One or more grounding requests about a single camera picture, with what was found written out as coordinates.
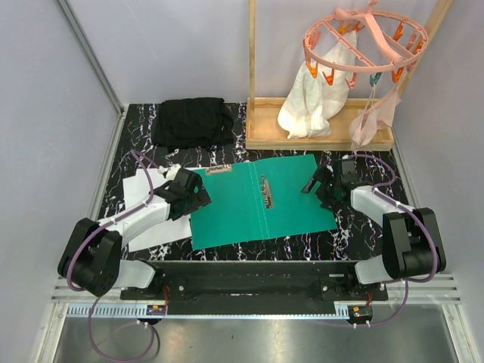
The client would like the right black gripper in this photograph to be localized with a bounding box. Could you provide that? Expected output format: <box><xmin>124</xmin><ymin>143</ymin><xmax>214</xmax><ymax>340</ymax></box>
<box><xmin>301</xmin><ymin>166</ymin><xmax>343</xmax><ymax>214</ymax></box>

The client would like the white paper sheet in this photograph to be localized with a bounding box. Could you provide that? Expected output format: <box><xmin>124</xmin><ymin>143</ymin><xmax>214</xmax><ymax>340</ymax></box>
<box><xmin>123</xmin><ymin>169</ymin><xmax>192</xmax><ymax>252</ymax></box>
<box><xmin>135</xmin><ymin>168</ymin><xmax>167</xmax><ymax>191</ymax></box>

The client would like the green file folder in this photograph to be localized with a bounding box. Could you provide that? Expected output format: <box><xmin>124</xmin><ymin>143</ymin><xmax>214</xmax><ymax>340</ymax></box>
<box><xmin>191</xmin><ymin>154</ymin><xmax>337</xmax><ymax>250</ymax></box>

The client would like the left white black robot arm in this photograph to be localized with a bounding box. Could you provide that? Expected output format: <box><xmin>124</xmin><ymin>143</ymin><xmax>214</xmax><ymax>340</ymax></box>
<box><xmin>57</xmin><ymin>165</ymin><xmax>211</xmax><ymax>299</ymax></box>

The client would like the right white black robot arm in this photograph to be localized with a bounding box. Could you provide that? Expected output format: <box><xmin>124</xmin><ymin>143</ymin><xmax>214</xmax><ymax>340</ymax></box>
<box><xmin>302</xmin><ymin>154</ymin><xmax>447</xmax><ymax>300</ymax></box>

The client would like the pink hanging mesh cloth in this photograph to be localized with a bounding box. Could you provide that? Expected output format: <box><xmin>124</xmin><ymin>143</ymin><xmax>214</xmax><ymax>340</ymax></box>
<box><xmin>349</xmin><ymin>84</ymin><xmax>402</xmax><ymax>150</ymax></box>

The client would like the white hanging towel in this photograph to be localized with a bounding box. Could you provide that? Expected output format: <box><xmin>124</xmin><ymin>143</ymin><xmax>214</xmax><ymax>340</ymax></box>
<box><xmin>277</xmin><ymin>29</ymin><xmax>359</xmax><ymax>140</ymax></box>

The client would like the black folded cloth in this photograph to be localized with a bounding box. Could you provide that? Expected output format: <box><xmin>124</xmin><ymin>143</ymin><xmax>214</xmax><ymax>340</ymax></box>
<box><xmin>151</xmin><ymin>98</ymin><xmax>234</xmax><ymax>151</ymax></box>

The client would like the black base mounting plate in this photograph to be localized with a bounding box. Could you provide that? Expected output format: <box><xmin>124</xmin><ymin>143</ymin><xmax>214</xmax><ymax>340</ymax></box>
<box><xmin>120</xmin><ymin>261</ymin><xmax>388</xmax><ymax>318</ymax></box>

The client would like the pink round clip hanger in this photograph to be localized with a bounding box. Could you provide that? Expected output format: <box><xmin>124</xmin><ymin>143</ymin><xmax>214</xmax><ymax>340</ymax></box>
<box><xmin>302</xmin><ymin>1</ymin><xmax>430</xmax><ymax>89</ymax></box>

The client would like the wooden rack frame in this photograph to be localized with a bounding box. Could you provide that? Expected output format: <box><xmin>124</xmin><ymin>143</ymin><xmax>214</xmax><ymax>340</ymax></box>
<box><xmin>246</xmin><ymin>1</ymin><xmax>453</xmax><ymax>151</ymax></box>

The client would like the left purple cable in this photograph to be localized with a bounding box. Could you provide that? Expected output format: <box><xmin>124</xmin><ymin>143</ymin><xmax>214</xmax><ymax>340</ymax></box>
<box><xmin>66</xmin><ymin>150</ymin><xmax>163</xmax><ymax>360</ymax></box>

